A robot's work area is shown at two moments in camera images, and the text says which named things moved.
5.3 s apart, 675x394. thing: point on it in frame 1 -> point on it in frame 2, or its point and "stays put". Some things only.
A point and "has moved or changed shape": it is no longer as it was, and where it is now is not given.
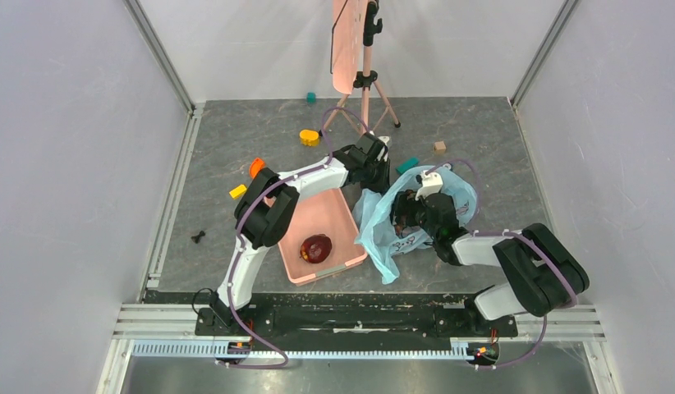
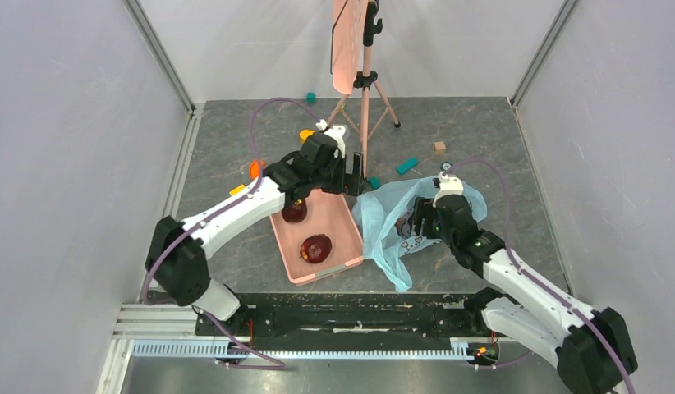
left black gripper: x=382 y=185 -> x=345 y=184
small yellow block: x=238 y=191 stays put
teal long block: x=410 y=162 stays put
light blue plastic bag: x=378 y=232 has moved or changed shape
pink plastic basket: x=325 y=214 stays put
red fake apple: x=315 y=249 stays put
